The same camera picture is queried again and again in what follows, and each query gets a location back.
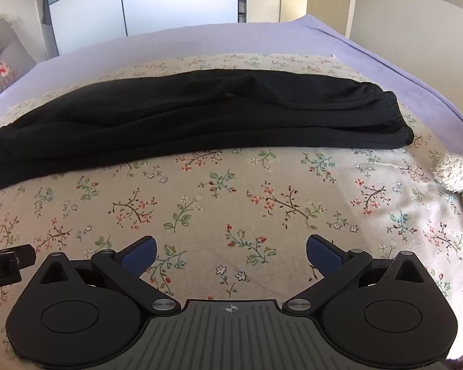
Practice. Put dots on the purple bed sheet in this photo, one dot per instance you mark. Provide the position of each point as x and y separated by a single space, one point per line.
293 38

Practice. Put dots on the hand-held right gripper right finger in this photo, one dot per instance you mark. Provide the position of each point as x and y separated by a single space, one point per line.
324 257

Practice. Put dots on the grey fluffy plush toy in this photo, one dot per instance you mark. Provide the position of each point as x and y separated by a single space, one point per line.
457 175

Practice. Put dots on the black pants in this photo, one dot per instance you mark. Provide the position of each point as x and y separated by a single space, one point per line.
200 119

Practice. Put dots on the grey cushion with cartoon print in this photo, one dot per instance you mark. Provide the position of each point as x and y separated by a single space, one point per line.
7 61

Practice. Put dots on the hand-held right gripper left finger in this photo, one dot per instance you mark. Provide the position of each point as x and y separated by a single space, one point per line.
141 257

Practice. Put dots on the floral printed bed cloth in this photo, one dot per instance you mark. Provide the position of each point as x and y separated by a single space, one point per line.
231 208

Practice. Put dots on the white and teal wardrobe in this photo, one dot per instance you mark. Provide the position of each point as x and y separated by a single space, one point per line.
150 4

